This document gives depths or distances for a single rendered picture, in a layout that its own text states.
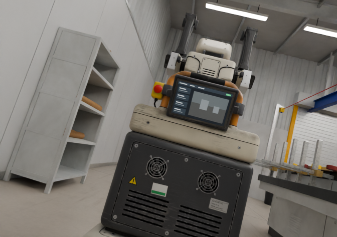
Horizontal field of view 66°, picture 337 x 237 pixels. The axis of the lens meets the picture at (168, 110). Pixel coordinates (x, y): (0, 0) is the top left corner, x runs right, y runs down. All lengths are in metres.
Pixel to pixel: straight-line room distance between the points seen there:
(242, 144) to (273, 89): 8.51
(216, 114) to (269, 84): 8.55
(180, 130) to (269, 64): 8.85
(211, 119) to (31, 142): 2.01
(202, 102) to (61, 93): 1.87
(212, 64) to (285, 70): 8.45
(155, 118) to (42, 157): 1.76
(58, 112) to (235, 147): 1.93
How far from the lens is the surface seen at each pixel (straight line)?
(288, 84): 9.82
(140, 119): 1.08
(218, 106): 1.04
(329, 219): 2.69
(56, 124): 2.65
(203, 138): 1.06
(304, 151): 2.80
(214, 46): 1.60
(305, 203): 2.61
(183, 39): 1.81
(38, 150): 2.71
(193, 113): 1.05
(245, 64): 1.77
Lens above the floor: 0.64
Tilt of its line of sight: 9 degrees up
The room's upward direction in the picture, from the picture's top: 16 degrees clockwise
